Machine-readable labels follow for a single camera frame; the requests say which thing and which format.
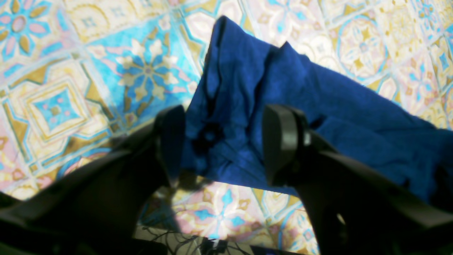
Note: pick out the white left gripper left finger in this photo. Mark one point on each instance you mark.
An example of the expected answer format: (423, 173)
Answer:
(94, 210)

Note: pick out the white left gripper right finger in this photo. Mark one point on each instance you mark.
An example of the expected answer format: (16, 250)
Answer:
(353, 209)

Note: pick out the blue long-sleeve T-shirt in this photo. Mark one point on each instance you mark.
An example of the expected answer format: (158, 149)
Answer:
(242, 74)

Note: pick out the patterned tile tablecloth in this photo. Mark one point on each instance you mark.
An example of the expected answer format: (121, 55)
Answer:
(76, 74)

